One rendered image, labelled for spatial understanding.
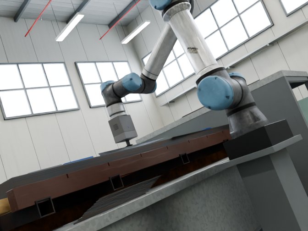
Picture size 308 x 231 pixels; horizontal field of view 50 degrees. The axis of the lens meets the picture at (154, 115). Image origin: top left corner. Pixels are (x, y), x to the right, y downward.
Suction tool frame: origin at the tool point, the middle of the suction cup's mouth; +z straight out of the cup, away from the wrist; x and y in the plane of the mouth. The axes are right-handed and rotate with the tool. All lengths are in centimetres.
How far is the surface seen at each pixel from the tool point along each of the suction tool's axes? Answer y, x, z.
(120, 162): 17.5, 7.5, 4.5
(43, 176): 46.1, 0.9, 1.9
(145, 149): -4.1, 4.8, 1.8
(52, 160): -552, -739, -136
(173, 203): 2.1, 12.8, 26.2
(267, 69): -968, -144, -170
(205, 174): -0.4, 29.0, 19.7
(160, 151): -7.2, 9.5, 4.7
